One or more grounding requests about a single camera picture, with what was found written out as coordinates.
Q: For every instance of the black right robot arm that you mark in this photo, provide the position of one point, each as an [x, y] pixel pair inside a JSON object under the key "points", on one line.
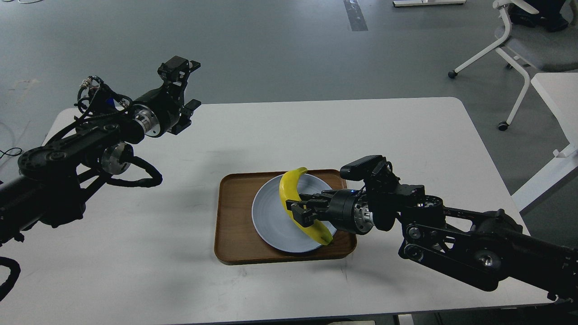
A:
{"points": [[479, 249]]}

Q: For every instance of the brown wooden tray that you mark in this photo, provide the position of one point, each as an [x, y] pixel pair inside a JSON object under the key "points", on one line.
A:
{"points": [[238, 242]]}

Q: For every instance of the yellow banana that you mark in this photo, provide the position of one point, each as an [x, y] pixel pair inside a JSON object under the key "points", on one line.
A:
{"points": [[288, 191]]}

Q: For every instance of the white office chair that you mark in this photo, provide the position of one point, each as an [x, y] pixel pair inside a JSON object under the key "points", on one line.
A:
{"points": [[552, 52]]}

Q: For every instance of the white desk base far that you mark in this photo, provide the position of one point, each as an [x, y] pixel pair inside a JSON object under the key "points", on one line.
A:
{"points": [[414, 3]]}

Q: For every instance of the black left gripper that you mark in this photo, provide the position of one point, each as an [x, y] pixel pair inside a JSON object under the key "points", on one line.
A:
{"points": [[162, 109]]}

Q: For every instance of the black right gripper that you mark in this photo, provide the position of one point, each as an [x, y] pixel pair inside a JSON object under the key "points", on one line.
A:
{"points": [[346, 210]]}

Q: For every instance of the light blue plate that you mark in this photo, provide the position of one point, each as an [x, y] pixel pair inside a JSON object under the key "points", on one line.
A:
{"points": [[273, 224]]}

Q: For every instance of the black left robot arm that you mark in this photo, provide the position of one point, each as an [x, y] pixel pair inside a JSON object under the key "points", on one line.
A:
{"points": [[58, 178]]}

